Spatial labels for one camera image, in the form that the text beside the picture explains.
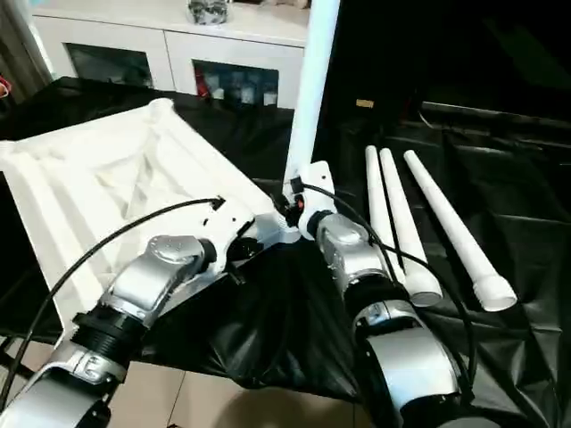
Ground white plastic table leg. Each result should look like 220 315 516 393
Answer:
402 150 519 313
363 145 407 268
283 0 343 199
378 147 445 309

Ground white plastic table top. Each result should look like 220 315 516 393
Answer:
0 98 300 344

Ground black plastic mat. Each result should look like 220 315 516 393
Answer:
0 76 571 428

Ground white sideboard with glass doors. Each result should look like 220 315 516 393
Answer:
31 0 309 110

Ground dark object on cabinet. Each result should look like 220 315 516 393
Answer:
186 0 231 26

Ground long black bar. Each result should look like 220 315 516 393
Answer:
418 100 571 128

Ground grey curtain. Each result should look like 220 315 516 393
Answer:
0 0 50 95

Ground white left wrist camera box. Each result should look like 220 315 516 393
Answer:
189 198 261 279

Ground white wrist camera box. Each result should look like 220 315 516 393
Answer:
189 198 261 279
287 161 337 242

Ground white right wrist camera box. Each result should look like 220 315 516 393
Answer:
287 161 337 242

